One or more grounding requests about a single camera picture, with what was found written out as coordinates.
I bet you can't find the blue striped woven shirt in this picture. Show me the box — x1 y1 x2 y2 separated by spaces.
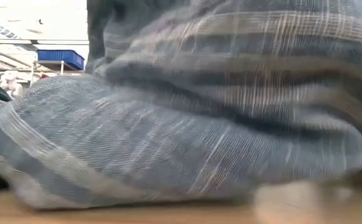
0 0 362 211

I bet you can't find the blue plastic storage bin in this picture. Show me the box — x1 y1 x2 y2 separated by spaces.
37 49 85 71

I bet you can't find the metal storage shelf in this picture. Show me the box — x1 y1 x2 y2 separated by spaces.
29 60 85 86

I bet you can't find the white sculpted figure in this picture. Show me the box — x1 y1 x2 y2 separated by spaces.
0 70 24 99

